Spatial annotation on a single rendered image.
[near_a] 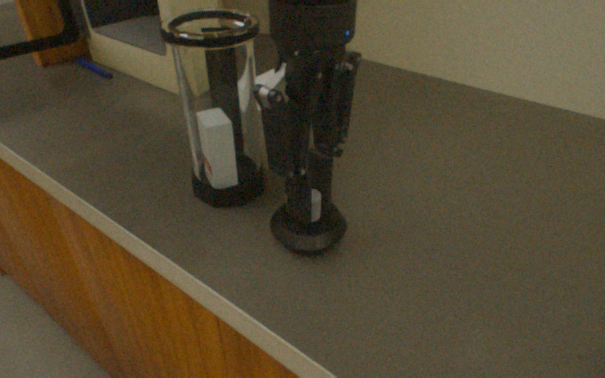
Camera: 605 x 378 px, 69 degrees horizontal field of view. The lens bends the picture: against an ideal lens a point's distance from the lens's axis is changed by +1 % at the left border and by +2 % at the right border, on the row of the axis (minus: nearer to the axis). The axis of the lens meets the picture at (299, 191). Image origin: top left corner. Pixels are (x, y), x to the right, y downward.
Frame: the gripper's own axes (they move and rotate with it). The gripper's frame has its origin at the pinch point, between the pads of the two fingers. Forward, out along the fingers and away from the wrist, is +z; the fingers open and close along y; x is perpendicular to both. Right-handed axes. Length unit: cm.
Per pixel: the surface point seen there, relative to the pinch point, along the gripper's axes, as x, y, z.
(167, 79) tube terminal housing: -48, -15, 5
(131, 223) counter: -18.7, 12.6, 7.6
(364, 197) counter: 0.7, -11.2, 7.7
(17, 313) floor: -118, 20, 102
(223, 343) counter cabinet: -6.2, 10.5, 23.5
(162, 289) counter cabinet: -18.7, 11.1, 21.6
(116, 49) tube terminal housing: -64, -14, 3
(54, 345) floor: -95, 18, 102
